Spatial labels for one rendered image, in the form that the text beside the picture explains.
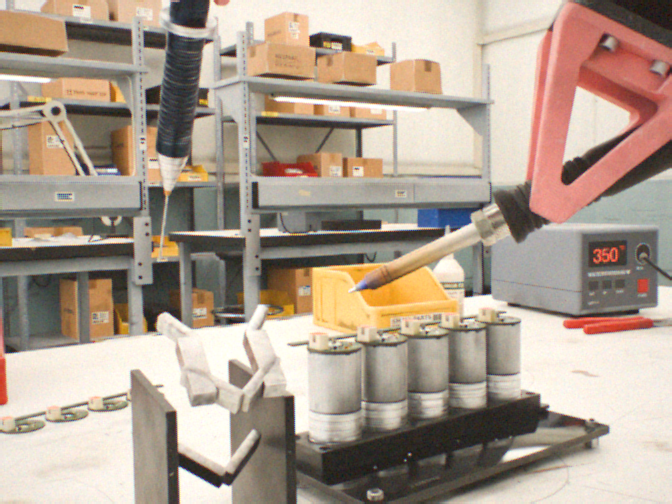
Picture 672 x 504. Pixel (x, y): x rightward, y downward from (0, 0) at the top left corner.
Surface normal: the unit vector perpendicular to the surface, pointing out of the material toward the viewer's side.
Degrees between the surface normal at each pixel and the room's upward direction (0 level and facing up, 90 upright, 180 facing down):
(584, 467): 0
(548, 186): 99
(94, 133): 90
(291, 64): 89
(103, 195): 90
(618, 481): 0
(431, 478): 0
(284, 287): 91
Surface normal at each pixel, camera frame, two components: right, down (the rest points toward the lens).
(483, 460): -0.02, -1.00
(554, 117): -0.28, 0.38
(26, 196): 0.58, 0.04
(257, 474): -0.91, 0.04
